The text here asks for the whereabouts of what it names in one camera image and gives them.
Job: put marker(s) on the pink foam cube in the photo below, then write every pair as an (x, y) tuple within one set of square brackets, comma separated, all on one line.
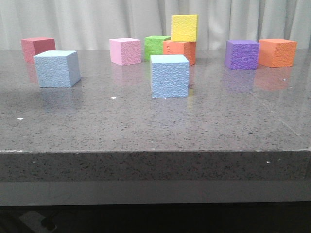
[(125, 51)]

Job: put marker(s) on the pale grey curtain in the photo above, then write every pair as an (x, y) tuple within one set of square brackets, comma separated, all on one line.
[(90, 24)]

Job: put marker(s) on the green foam cube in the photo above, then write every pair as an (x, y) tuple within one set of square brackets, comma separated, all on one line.
[(153, 45)]

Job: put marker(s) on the red foam cube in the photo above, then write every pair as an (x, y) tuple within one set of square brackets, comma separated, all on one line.
[(34, 46)]

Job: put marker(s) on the purple foam cube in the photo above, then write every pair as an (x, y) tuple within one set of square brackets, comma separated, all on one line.
[(242, 54)]

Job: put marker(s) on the light blue foam cube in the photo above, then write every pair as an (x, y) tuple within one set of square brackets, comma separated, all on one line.
[(169, 76), (57, 68)]

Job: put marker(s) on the orange foam cube under yellow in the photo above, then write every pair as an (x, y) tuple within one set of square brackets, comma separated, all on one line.
[(188, 49)]

